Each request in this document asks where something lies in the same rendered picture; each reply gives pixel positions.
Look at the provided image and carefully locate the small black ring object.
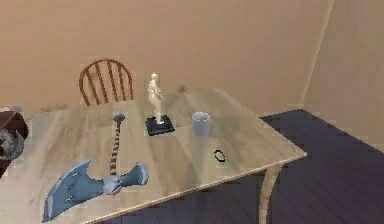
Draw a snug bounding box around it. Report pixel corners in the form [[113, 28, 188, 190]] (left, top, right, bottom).
[[213, 149, 226, 163]]

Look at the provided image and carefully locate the grey-blue cup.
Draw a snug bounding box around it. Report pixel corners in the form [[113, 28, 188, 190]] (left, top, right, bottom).
[[191, 111, 211, 137]]

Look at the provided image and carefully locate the dark brown round bin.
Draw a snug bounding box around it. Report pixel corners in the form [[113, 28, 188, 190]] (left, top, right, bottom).
[[0, 109, 30, 179]]

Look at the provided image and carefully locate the reddish wooden spindle chair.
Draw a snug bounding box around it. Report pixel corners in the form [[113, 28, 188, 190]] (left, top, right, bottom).
[[78, 58, 135, 107]]

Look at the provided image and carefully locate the light wooden table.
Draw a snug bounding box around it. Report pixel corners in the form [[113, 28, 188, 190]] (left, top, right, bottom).
[[0, 88, 308, 224]]

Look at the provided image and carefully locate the white figurine on black base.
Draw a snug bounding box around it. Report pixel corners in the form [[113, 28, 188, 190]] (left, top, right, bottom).
[[144, 72, 176, 137]]

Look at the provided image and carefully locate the blue grey battle axe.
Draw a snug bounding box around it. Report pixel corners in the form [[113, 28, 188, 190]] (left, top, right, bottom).
[[41, 113, 150, 224]]

